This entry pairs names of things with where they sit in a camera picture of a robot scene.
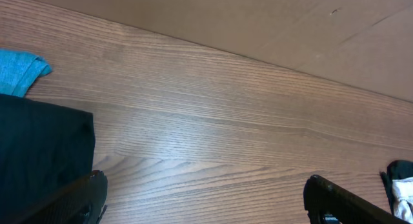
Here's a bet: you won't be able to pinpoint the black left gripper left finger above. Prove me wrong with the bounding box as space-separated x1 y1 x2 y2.
12 170 108 224

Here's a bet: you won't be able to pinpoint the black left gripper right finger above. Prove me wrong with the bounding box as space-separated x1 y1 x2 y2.
303 174 408 224

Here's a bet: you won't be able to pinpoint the black shorts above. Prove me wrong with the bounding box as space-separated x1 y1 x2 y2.
1 94 96 219

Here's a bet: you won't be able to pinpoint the blue denim garment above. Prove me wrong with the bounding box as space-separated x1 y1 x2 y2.
1 49 52 97

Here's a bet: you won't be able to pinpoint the beige shorts pile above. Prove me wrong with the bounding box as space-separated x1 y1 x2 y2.
392 177 413 223

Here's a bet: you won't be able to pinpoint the black garment in pile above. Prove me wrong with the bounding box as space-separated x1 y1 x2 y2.
379 160 412 214

